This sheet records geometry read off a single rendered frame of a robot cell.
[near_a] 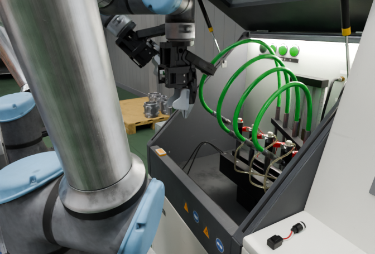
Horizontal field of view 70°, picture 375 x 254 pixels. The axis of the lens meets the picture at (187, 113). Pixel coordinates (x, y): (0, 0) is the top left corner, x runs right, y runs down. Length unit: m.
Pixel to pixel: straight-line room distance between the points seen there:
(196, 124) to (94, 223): 1.00
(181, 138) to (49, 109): 1.04
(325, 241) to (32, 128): 0.86
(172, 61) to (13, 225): 0.46
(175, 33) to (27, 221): 0.48
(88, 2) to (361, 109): 0.66
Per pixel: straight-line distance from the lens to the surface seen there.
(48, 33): 0.26
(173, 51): 0.68
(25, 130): 0.93
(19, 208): 0.46
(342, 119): 0.79
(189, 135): 1.31
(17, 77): 1.07
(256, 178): 0.96
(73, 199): 0.37
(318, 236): 0.79
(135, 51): 0.84
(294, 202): 0.82
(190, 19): 0.68
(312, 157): 0.79
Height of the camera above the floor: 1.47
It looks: 18 degrees down
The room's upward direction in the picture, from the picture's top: straight up
